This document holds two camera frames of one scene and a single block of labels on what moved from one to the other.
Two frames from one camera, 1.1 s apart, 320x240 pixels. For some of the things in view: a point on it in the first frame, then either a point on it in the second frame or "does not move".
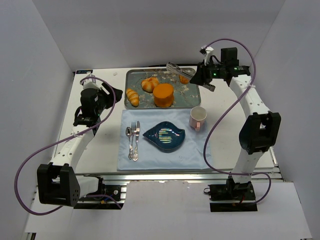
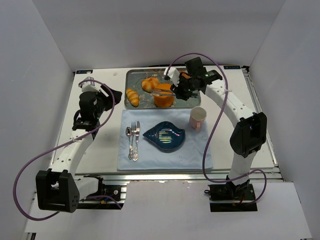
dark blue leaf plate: [165, 136] does not move
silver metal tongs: [174, 67] → [162, 92]
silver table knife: [135, 157] does not move
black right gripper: [202, 76] → [180, 90]
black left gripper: [107, 94] does not move
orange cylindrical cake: [163, 95] does not move
